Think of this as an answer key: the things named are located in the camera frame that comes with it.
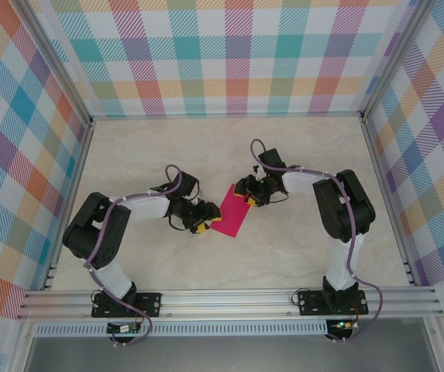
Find pink paper sheet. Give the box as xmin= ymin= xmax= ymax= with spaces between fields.
xmin=209 ymin=183 xmax=252 ymax=238

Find green left circuit board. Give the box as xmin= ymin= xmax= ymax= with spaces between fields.
xmin=107 ymin=323 xmax=142 ymax=334

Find grey metal panel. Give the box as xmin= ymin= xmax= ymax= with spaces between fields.
xmin=23 ymin=336 xmax=439 ymax=372

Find black round mounting disc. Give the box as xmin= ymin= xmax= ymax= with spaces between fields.
xmin=324 ymin=329 xmax=360 ymax=344
xmin=108 ymin=332 xmax=139 ymax=348

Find thin black right gripper cable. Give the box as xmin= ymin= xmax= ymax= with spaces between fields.
xmin=267 ymin=188 xmax=291 ymax=205

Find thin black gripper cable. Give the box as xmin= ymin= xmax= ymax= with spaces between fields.
xmin=267 ymin=188 xmax=291 ymax=205
xmin=166 ymin=215 xmax=192 ymax=233

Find thin black left gripper cable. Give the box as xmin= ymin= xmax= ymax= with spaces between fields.
xmin=166 ymin=215 xmax=192 ymax=233

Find aluminium front rail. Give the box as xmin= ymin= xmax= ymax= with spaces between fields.
xmin=15 ymin=286 xmax=444 ymax=321

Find aluminium rail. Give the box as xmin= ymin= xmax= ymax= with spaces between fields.
xmin=15 ymin=286 xmax=444 ymax=321
xmin=41 ymin=119 xmax=95 ymax=291
xmin=360 ymin=118 xmax=420 ymax=288

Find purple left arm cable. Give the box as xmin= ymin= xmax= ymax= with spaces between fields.
xmin=83 ymin=164 xmax=186 ymax=348

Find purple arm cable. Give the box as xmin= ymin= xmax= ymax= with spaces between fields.
xmin=250 ymin=138 xmax=384 ymax=345
xmin=83 ymin=164 xmax=186 ymax=348

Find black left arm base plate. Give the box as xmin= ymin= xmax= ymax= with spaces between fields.
xmin=91 ymin=292 xmax=163 ymax=319

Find slotted grey cable duct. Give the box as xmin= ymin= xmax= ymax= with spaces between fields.
xmin=34 ymin=319 xmax=329 ymax=337

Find aluminium left side rail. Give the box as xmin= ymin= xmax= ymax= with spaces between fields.
xmin=41 ymin=119 xmax=95 ymax=291

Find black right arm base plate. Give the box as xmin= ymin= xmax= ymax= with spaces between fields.
xmin=298 ymin=289 xmax=369 ymax=317

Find aluminium right side rail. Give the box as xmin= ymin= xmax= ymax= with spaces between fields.
xmin=360 ymin=118 xmax=420 ymax=288

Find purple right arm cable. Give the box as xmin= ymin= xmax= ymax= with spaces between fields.
xmin=250 ymin=138 xmax=384 ymax=345

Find aluminium right frame post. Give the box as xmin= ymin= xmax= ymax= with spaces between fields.
xmin=359 ymin=0 xmax=434 ymax=123

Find aluminium frame post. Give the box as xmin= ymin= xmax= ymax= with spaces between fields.
xmin=19 ymin=0 xmax=95 ymax=129
xmin=359 ymin=0 xmax=434 ymax=123

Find aluminium left frame post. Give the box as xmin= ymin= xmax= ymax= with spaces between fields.
xmin=19 ymin=0 xmax=95 ymax=129

